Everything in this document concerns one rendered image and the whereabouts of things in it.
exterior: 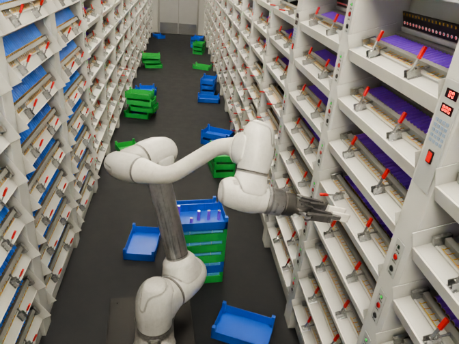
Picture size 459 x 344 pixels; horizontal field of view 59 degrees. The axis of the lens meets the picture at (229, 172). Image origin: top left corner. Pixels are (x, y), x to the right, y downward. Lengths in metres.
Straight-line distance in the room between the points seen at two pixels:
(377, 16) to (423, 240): 0.85
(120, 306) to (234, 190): 1.04
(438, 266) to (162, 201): 1.07
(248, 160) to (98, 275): 1.64
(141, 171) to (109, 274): 1.26
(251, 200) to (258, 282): 1.43
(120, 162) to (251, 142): 0.56
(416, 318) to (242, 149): 0.68
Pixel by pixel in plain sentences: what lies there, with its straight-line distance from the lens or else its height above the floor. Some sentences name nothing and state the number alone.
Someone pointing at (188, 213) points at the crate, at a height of 0.40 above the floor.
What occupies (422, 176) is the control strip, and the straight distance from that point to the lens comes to 1.15.
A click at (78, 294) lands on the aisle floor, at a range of 2.56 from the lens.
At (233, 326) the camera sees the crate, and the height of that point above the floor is 0.00.
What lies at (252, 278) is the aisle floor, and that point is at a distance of 2.64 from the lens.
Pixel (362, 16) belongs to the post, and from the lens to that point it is 1.65.
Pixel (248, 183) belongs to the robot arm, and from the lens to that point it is 1.23.
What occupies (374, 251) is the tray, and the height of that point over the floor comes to 0.94.
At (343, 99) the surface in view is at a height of 1.32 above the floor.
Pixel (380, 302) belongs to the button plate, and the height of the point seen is 0.87.
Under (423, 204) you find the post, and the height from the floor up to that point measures 1.25.
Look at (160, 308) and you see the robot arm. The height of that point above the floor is 0.49.
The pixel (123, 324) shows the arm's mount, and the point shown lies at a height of 0.27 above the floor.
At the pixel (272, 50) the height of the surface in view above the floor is 1.22.
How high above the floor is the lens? 1.76
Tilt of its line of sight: 28 degrees down
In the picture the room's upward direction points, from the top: 5 degrees clockwise
